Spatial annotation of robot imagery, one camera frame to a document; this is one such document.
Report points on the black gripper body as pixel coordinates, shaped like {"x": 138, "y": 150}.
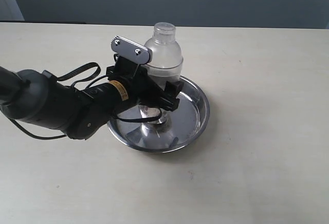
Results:
{"x": 131, "y": 85}

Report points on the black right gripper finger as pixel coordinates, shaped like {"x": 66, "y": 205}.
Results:
{"x": 169, "y": 100}

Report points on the clear plastic shaker bottle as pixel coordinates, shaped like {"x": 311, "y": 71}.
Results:
{"x": 167, "y": 60}

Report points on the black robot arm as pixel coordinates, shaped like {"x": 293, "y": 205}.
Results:
{"x": 40, "y": 99}

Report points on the round stainless steel pan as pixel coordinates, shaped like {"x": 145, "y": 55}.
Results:
{"x": 180, "y": 129}

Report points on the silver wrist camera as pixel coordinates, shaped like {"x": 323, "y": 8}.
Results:
{"x": 131, "y": 50}

